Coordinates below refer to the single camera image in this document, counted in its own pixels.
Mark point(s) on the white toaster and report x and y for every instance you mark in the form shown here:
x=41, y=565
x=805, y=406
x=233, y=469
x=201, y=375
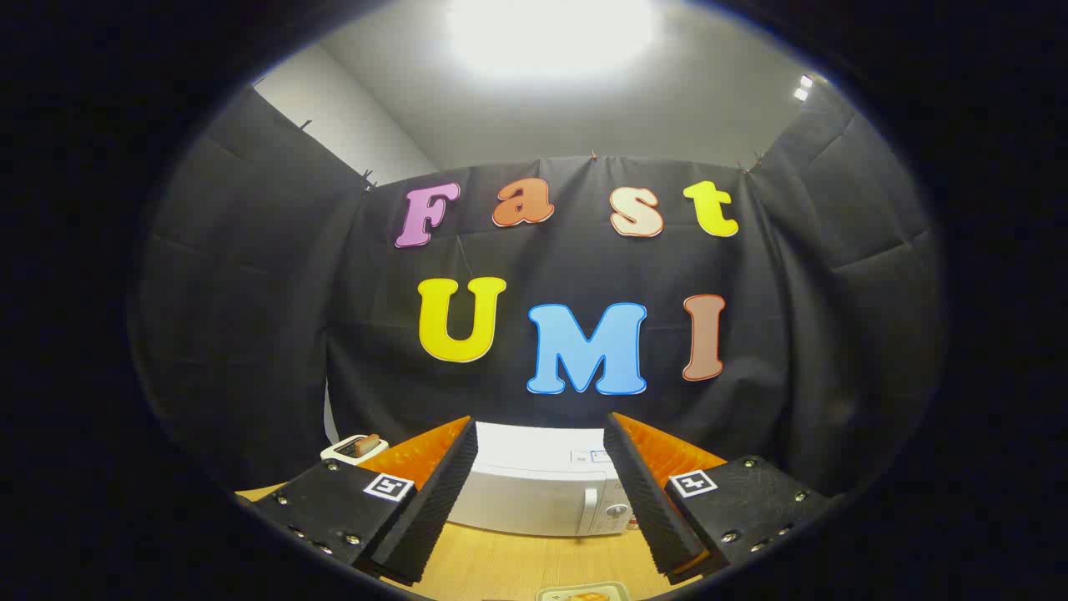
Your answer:
x=340, y=452

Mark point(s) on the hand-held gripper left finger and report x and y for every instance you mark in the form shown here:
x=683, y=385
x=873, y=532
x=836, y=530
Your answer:
x=434, y=509

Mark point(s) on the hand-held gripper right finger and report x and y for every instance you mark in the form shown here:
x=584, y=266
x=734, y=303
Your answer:
x=655, y=509

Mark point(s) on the cream rectangular tray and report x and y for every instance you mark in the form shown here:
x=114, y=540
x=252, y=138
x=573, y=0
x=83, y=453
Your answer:
x=552, y=594

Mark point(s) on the white microwave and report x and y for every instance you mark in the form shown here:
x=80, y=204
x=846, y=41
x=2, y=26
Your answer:
x=534, y=492

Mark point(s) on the toast slice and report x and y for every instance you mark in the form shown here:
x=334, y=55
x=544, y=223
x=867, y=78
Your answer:
x=367, y=445

